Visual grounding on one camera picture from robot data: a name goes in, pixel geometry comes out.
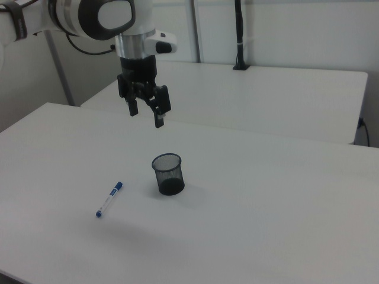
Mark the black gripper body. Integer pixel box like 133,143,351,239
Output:
120,56,158,101

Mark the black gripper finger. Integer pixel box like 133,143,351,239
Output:
147,85,172,128
117,73,139,117

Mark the blue and white marker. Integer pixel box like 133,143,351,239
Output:
95,181,124,219

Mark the white side table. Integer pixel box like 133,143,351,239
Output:
80,60,369,146

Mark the black mesh pen cup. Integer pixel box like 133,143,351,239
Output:
151,152,186,196

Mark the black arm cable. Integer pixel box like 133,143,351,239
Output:
65,34,117,56

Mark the grey partition frame post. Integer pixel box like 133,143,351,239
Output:
44,29,75,107
189,0,205,64

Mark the black camera pole with clamp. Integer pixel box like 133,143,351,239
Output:
232,0,251,72

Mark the black velcro strap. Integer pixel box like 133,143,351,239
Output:
8,2,29,42

